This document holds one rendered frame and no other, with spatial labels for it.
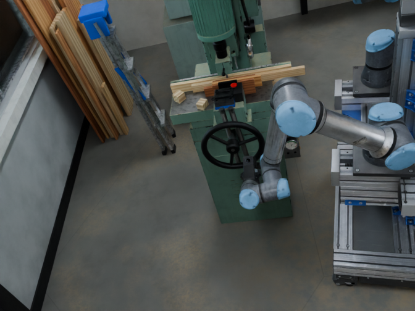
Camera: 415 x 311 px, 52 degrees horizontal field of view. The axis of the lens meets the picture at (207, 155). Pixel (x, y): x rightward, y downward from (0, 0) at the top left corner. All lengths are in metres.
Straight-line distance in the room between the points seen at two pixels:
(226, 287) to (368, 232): 0.81
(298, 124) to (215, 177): 1.07
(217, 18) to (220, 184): 0.95
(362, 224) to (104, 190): 1.79
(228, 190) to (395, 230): 0.88
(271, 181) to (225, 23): 0.70
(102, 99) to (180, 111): 1.39
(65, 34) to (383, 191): 2.24
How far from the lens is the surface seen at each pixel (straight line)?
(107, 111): 3.44
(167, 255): 2.66
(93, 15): 2.68
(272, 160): 1.68
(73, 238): 3.03
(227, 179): 2.36
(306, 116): 1.34
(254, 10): 2.13
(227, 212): 2.59
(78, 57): 3.20
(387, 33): 2.09
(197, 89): 2.15
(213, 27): 1.88
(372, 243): 2.30
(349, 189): 1.90
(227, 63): 2.01
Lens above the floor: 2.13
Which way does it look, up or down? 43 degrees down
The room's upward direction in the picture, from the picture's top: 18 degrees counter-clockwise
